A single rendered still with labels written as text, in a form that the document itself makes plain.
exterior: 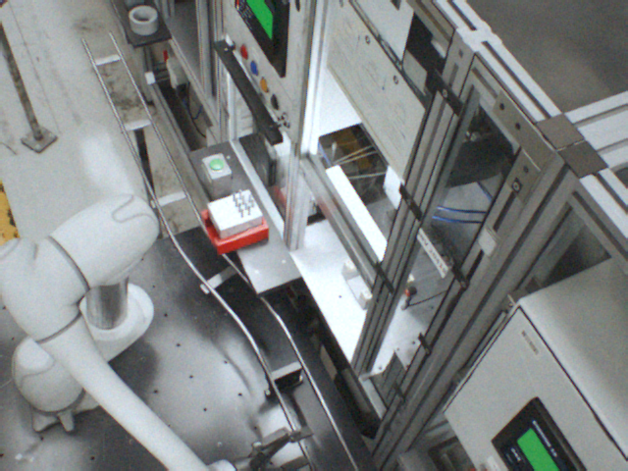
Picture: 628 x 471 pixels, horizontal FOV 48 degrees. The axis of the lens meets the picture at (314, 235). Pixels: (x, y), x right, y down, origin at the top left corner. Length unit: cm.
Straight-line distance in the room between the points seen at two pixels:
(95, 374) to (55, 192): 200
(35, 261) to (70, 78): 252
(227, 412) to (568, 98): 141
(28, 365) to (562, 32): 143
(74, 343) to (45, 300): 10
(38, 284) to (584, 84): 97
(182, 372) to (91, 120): 180
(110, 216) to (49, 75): 251
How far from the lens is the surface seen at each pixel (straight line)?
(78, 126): 360
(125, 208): 142
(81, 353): 143
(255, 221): 198
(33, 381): 192
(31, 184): 343
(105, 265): 139
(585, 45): 106
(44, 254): 138
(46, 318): 139
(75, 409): 211
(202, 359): 213
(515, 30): 104
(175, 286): 225
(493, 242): 104
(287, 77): 157
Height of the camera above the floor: 264
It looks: 57 degrees down
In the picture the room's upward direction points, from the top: 9 degrees clockwise
